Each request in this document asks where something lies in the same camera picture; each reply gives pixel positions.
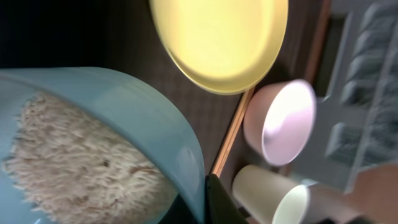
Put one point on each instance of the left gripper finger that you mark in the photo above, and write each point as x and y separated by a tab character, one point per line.
220	208

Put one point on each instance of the wooden chopsticks pair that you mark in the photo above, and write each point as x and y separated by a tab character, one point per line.
233	129

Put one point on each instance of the grey dishwasher rack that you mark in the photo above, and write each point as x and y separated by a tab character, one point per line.
356	88

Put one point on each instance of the yellow plate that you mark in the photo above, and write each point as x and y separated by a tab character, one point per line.
223	46

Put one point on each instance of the pile of rice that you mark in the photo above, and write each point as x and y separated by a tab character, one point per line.
75	169

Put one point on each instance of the brown serving tray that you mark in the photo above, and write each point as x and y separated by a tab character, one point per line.
134	48

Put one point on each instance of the light blue bowl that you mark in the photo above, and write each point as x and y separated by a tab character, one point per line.
135	110

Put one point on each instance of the pale green cup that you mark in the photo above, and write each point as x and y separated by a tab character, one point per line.
270	197

